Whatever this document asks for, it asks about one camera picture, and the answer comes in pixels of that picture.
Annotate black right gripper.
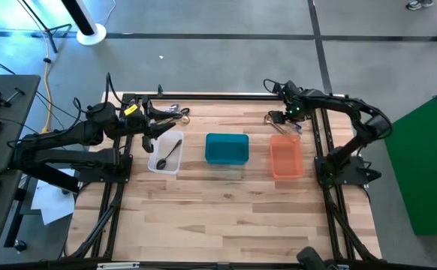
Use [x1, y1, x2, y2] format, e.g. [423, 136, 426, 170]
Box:
[269, 80, 310, 125]

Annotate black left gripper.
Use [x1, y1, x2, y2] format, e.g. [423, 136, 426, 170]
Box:
[122, 95, 177, 155]

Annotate clear plastic bin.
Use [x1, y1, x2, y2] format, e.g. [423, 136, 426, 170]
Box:
[146, 130, 185, 176]

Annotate teal plastic bin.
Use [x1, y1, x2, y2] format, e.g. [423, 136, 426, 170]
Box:
[204, 132, 250, 166]

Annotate orange plastic bin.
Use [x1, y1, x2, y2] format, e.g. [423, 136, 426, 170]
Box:
[269, 133, 306, 180]

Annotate black pole with white base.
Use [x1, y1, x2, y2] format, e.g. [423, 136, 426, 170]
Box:
[60, 0, 108, 47]

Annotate white paper sheets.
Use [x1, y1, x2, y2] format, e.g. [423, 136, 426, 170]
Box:
[30, 168, 77, 226]

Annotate black tripod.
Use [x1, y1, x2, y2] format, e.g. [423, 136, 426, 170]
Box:
[15, 0, 73, 53]

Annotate grey desk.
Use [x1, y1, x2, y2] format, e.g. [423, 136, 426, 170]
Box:
[0, 73, 42, 266]

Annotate green board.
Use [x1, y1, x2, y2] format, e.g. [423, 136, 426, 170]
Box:
[384, 82, 437, 236]

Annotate person's shoe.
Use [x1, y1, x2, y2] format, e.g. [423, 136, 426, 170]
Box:
[405, 0, 435, 11]

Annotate black caster wheel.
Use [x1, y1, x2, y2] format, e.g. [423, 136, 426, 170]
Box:
[12, 239, 29, 254]

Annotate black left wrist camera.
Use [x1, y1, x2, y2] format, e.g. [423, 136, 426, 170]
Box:
[122, 103, 141, 119]

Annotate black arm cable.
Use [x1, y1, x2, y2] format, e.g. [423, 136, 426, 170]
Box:
[71, 71, 131, 119]
[262, 77, 291, 95]

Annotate black aluminium rig frame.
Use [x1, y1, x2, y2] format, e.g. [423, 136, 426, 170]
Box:
[63, 91, 384, 270]

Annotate yellow floor cable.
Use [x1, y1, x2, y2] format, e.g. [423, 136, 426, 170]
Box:
[42, 28, 54, 134]

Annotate black T-handle tool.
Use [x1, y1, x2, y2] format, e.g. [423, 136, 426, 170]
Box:
[5, 87, 27, 104]

